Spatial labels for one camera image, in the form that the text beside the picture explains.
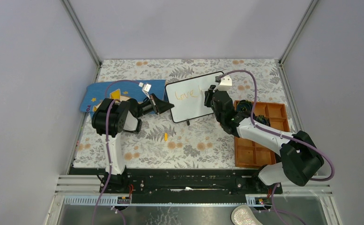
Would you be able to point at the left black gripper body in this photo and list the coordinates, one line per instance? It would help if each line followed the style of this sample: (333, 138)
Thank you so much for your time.
(153, 104)

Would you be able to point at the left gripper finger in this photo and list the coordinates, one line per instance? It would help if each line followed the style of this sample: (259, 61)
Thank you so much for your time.
(161, 108)
(160, 103)

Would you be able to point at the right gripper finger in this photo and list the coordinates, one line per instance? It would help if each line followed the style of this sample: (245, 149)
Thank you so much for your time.
(208, 98)
(211, 88)

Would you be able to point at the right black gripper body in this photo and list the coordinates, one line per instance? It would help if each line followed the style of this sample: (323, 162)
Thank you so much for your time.
(216, 112)

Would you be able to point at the small black-framed whiteboard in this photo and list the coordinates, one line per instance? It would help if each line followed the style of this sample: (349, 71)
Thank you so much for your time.
(188, 97)

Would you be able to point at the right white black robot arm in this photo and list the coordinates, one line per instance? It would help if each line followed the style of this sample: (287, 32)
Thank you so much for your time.
(299, 159)

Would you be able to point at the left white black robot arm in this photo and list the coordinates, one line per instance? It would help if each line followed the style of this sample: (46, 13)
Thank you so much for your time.
(114, 116)

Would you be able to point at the rolled dark tie top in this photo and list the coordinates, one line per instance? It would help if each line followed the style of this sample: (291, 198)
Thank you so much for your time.
(244, 106)

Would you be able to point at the rolled dark tie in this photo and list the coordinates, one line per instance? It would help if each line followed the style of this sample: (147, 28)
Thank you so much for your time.
(263, 120)
(244, 106)

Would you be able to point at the rolled dark tie right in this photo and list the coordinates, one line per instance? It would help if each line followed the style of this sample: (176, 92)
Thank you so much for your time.
(263, 120)

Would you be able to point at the blue cartoon print cloth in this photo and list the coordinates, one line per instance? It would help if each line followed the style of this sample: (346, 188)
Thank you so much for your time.
(121, 90)

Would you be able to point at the grey speckled oval object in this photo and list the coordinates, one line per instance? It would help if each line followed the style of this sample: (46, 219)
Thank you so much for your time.
(243, 215)

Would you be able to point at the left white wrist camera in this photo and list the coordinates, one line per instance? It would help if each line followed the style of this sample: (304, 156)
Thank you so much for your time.
(145, 87)

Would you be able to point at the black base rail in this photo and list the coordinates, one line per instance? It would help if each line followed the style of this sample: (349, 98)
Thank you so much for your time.
(162, 186)

